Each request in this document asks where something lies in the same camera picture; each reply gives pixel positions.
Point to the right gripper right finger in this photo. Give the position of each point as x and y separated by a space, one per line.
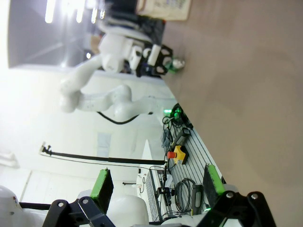
213 182

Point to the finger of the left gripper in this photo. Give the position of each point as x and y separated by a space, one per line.
170 61
172 69

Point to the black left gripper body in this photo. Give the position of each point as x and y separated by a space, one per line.
163 50

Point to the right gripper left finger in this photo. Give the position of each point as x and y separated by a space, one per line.
104 189

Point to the green soda can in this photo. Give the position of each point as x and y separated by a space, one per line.
179 63

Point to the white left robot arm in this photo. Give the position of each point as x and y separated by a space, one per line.
94 101

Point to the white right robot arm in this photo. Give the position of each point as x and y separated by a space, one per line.
127 210

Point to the black equipment rack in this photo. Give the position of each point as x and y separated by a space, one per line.
146 26

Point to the black boom pole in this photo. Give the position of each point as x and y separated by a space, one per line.
106 159

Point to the yellow emergency stop button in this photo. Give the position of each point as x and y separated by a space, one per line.
180 154

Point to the black electronics box green light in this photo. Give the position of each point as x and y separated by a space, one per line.
176 113

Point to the white slatted rack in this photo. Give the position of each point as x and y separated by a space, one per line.
151 194

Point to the black power adapter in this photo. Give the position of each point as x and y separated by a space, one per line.
181 136

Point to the ceiling light strip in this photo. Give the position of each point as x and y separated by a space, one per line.
48 11
79 11

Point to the grey slatted base plate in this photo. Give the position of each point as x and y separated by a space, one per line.
198 153

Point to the black camera on stand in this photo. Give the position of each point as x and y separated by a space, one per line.
165 191

